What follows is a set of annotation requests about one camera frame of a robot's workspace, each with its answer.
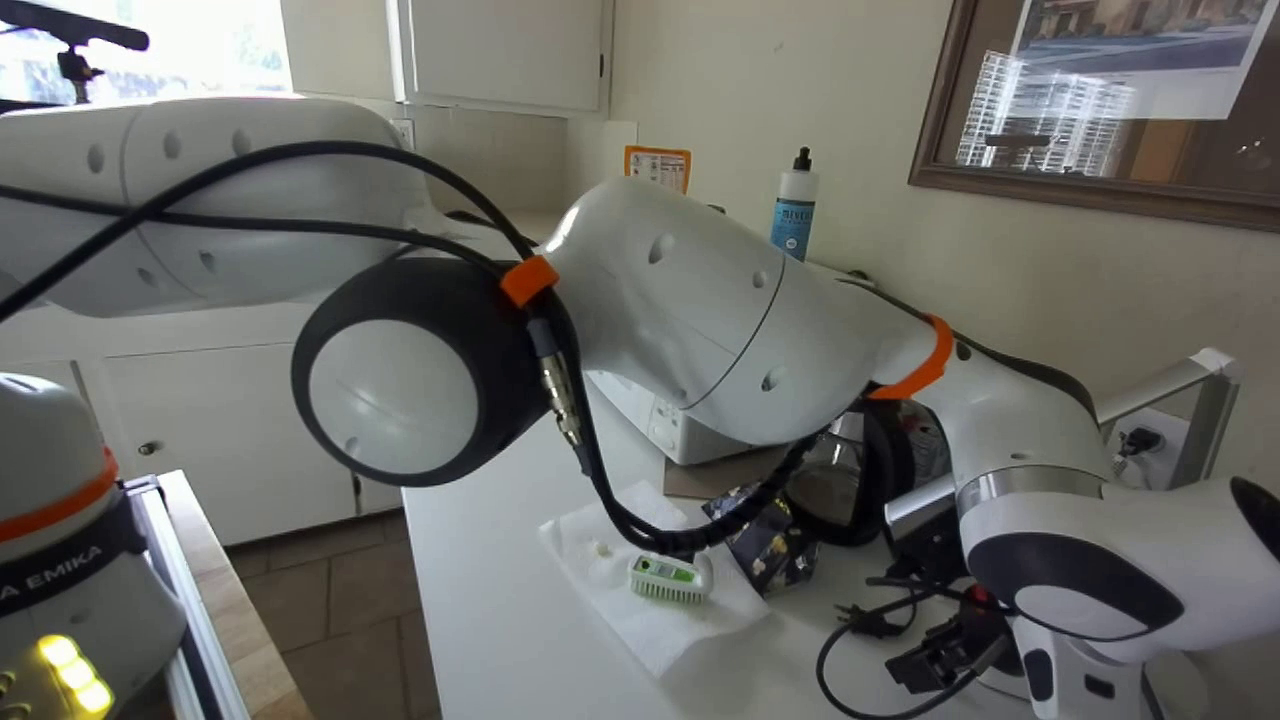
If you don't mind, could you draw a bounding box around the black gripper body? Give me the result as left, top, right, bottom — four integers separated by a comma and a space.
885, 606, 1018, 701

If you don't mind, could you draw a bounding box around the black stereo camera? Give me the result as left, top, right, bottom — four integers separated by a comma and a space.
0, 0, 153, 56

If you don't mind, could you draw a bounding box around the white upright stand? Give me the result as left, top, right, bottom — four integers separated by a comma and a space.
1093, 347, 1242, 494

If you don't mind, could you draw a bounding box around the metal frame rail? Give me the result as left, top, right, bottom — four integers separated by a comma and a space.
114, 474, 255, 720

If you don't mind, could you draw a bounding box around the black camera tripod mount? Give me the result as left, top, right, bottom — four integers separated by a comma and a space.
52, 45, 108, 107

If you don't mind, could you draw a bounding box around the white wall cabinet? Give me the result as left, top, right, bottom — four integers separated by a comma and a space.
392, 0, 618, 122

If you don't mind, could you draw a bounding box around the wooden board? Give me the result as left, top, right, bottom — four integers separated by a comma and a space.
154, 466, 318, 720

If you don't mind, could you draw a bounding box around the white microwave oven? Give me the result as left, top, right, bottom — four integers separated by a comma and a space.
583, 362, 805, 474

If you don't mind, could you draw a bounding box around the blue label plastic bottle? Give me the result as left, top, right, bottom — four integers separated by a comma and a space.
766, 146, 822, 266

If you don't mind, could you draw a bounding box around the black popcorn packet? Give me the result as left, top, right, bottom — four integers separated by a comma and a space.
700, 486, 822, 600

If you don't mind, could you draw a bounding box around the white base cabinet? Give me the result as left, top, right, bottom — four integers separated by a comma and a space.
0, 298, 410, 553

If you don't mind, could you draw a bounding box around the brown framed building poster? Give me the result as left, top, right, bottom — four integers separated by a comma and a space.
909, 0, 1280, 236

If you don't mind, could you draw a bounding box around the glass coffee carafe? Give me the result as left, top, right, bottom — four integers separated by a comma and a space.
784, 397, 958, 553

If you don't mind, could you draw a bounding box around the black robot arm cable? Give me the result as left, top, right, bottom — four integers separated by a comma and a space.
0, 136, 831, 559

